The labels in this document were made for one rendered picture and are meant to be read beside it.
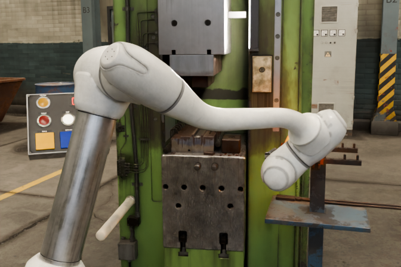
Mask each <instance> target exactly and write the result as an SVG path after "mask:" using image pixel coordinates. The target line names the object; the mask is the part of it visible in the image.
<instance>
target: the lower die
mask: <svg viewBox="0 0 401 267"><path fill-rule="evenodd" d="M197 130H198V128H196V127H194V126H191V125H188V124H186V125H184V127H183V128H181V130H180V131H178V134H177V133H176V134H175V135H174V136H173V137H172V138H171V152H182V153H203V152H205V151H215V149H216V146H215V142H216V132H214V131H212V132H211V134H209V132H210V131H208V130H204V131H203V133H202V134H201V138H194V134H195V132H196V131H197ZM188 149H190V151H188Z"/></svg>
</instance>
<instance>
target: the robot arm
mask: <svg viewBox="0 0 401 267"><path fill-rule="evenodd" d="M73 80H74V86H75V88H74V105H75V108H76V109H78V112H77V114H76V119H75V123H74V125H73V130H72V134H71V137H70V141H69V146H68V148H67V153H66V156H65V160H64V164H63V168H62V171H61V175H60V179H59V182H58V187H57V191H56V194H55V198H54V202H53V206H52V209H51V213H50V218H49V221H48V225H47V229H46V232H45V236H44V240H43V243H42V247H41V252H40V253H38V254H36V255H34V257H32V258H31V259H29V260H28V261H27V263H26V266H25V267H85V266H84V264H83V262H82V261H81V256H82V252H83V249H84V244H85V240H86V237H87V233H88V228H89V225H90V221H91V217H92V213H93V210H94V205H95V201H96V198H97V194H98V189H99V187H100V182H101V178H102V175H103V171H104V167H105V164H106V159H107V155H108V152H109V148H110V143H111V141H112V136H113V132H114V129H115V125H116V121H117V119H120V118H121V117H122V116H123V115H124V114H125V111H126V110H127V108H128V106H129V104H130V103H134V104H138V105H141V104H142V105H144V106H146V107H148V108H151V109H152V110H154V111H157V112H158V113H160V114H163V115H166V116H169V117H172V118H174V119H177V120H179V121H181V122H184V123H186V124H188V125H191V126H194V127H196V128H199V129H204V130H208V131H241V130H249V129H265V128H285V129H287V130H288V136H289V140H288V141H287V142H285V143H284V144H283V145H282V146H279V148H278V149H277V148H273V149H272V150H270V151H269V152H266V153H265V161H264V162H263V164H262V167H261V179H262V181H263V182H264V183H265V184H266V185H267V186H268V188H269V189H270V190H273V191H283V190H286V189H288V188H289V187H290V186H291V185H292V184H293V183H295V182H296V181H297V180H298V178H299V177H300V176H301V175H302V174H303V173H304V172H305V171H306V170H307V169H308V168H310V167H311V166H312V165H314V164H315V163H317V162H319V161H320V160H322V159H323V158H324V157H325V156H327V155H328V154H329V153H330V152H331V151H332V150H333V149H334V148H335V147H336V146H337V145H338V144H339V143H340V142H341V141H342V139H343V138H344V136H345V134H346V132H347V124H346V122H345V121H344V120H343V118H342V117H341V116H340V115H339V113H338V112H337V111H335V110H331V109H327V110H322V111H320V112H318V113H317V114H316V113H303V114H302V113H299V112H297V111H295V110H291V109H288V108H217V107H212V106H210V105H208V104H206V103H204V102H203V101H202V100H201V99H200V98H199V97H198V96H197V95H196V94H195V93H194V92H193V91H192V90H191V88H190V87H189V86H188V84H187V83H186V82H185V81H184V80H183V79H182V78H181V77H179V75H178V74H176V72H175V71H173V69H172V68H170V67H169V66H168V65H167V64H165V63H164V62H163V61H161V60H160V59H158V58H157V57H155V56H154V55H153V54H151V53H150V52H148V51H146V50H145V49H143V48H142V47H140V46H137V45H134V44H131V43H128V42H115V43H113V44H111V45H107V46H99V47H96V48H93V49H91V50H89V51H87V52H85V53H84V54H82V56H81V57H80V58H79V59H78V61H77V62H76V64H75V68H74V71H73Z"/></svg>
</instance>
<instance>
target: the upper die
mask: <svg viewBox="0 0 401 267"><path fill-rule="evenodd" d="M169 66H170V68H172V69H173V71H175V72H176V74H178V75H179V76H214V75H216V74H217V73H219V72H220V71H222V55H211V54H208V55H176V54H175V55H169Z"/></svg>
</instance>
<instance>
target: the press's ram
mask: <svg viewBox="0 0 401 267"><path fill-rule="evenodd" d="M231 18H246V11H231V0H158V41H159V55H175V54H176V55H208V54H211V55H224V54H228V53H231Z"/></svg>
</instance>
